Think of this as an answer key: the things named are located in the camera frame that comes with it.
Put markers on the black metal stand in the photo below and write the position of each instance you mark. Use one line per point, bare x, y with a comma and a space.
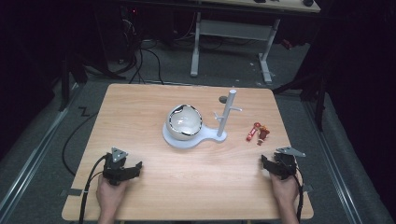
311, 90
67, 81

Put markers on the white-legged background desk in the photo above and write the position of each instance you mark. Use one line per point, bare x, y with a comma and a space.
233, 29

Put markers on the person's right hand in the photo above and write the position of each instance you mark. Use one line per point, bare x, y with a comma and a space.
285, 190

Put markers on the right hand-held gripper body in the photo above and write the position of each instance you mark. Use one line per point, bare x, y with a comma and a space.
287, 163

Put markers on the wooden table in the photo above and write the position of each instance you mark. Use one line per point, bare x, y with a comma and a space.
149, 186

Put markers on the grey tape strip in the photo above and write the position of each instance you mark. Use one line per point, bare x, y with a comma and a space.
74, 192

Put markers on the person's left hand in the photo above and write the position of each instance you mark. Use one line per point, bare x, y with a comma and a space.
109, 194

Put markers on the white ceramic bowl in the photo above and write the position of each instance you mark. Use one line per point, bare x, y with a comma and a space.
184, 122

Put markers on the metal floor rail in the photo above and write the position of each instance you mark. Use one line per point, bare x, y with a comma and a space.
334, 168
34, 155

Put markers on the white rack stand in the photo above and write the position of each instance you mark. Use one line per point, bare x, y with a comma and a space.
222, 124

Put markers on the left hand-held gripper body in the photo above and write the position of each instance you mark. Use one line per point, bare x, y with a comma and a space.
115, 169

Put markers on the black computer mouse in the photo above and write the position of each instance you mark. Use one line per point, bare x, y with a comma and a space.
308, 2

